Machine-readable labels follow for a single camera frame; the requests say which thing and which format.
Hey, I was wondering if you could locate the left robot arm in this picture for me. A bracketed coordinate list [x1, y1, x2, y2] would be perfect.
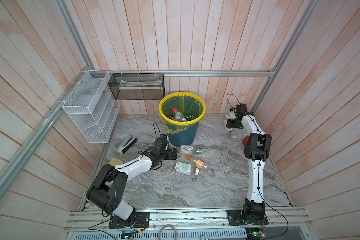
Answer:
[86, 134, 178, 225]

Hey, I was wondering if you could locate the green plastic bottle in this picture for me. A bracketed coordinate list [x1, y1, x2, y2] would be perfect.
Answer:
[185, 114, 194, 121]

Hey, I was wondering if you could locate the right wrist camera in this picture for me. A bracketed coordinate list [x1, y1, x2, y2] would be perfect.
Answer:
[226, 107, 236, 120]

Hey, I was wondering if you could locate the yellow keypad calculator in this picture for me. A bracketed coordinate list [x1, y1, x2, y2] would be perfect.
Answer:
[109, 158, 124, 166]

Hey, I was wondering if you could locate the yellow-green plastic bin liner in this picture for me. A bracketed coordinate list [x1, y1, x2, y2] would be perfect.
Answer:
[159, 92, 206, 134]

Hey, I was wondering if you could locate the white label square bottle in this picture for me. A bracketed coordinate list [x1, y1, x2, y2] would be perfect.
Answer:
[175, 162, 192, 175]

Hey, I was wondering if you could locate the black wire mesh basket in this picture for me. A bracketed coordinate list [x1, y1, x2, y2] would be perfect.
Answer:
[108, 73, 165, 101]

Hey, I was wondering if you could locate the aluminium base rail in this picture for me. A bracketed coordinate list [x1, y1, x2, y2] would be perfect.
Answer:
[64, 207, 318, 240]

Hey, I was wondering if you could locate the green cap clear bottle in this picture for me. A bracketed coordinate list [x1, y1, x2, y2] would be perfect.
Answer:
[229, 129, 237, 139]

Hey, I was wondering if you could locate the white wire mesh shelf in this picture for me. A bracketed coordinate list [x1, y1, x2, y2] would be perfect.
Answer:
[63, 71, 121, 144]

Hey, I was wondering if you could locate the red tape dispenser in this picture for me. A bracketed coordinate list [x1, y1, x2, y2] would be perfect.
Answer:
[242, 136, 249, 146]

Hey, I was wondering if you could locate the horizontal aluminium wall rail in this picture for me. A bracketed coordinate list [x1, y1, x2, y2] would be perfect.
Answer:
[106, 70, 275, 77]

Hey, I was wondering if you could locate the orange label clear bottle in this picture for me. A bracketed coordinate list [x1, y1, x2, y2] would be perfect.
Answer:
[186, 155, 209, 176]

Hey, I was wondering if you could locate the red label clear bottle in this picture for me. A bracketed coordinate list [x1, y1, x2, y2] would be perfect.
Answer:
[172, 108, 187, 122]

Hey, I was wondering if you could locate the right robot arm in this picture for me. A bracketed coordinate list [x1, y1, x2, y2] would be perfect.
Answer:
[226, 104, 272, 225]

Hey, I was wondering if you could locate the teal bin with yellow rim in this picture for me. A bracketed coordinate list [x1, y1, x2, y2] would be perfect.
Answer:
[159, 92, 206, 147]

